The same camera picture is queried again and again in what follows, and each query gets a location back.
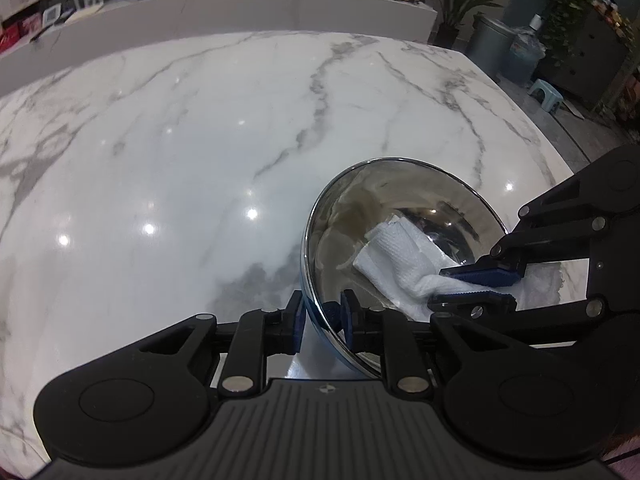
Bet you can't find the stainless steel bowl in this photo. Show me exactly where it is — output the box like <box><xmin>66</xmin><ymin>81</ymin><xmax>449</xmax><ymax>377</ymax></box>
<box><xmin>300</xmin><ymin>157</ymin><xmax>508</xmax><ymax>377</ymax></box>

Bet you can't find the white paper towel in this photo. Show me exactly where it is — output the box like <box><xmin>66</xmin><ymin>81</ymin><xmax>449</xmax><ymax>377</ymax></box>
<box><xmin>352</xmin><ymin>214</ymin><xmax>563</xmax><ymax>322</ymax></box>

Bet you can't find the light blue plastic stool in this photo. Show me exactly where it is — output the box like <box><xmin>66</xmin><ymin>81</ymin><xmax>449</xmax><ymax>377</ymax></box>
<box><xmin>528</xmin><ymin>79</ymin><xmax>564</xmax><ymax>115</ymax></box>

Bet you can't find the blue water jug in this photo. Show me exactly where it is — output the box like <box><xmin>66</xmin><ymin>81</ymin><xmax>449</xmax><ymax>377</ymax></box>
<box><xmin>504</xmin><ymin>14</ymin><xmax>546</xmax><ymax>86</ymax></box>

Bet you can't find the grey trash bin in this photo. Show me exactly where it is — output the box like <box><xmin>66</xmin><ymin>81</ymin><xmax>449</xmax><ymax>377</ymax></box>
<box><xmin>465</xmin><ymin>12</ymin><xmax>516</xmax><ymax>80</ymax></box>

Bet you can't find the potted green plant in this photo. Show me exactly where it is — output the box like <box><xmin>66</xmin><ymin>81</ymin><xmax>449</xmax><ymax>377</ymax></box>
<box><xmin>424</xmin><ymin>0</ymin><xmax>516</xmax><ymax>51</ymax></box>

